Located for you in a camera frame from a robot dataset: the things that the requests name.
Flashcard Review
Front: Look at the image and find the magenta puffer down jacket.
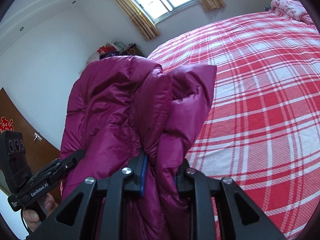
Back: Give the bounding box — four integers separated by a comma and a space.
60, 56, 217, 239

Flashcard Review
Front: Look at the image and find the person's left hand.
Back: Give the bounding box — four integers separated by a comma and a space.
22, 193, 58, 232

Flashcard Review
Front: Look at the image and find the brown wooden door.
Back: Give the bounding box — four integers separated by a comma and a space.
0, 87, 62, 205

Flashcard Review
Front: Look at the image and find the red white plaid bedspread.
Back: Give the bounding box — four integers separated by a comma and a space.
149, 10, 319, 239

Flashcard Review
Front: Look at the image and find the clutter pile on desk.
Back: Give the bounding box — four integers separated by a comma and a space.
86, 42, 144, 65

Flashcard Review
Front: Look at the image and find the left beige window curtain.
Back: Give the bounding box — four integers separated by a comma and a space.
114, 0, 160, 41

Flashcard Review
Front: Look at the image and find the pink floral folded quilt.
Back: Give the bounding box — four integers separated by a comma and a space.
271, 0, 313, 24

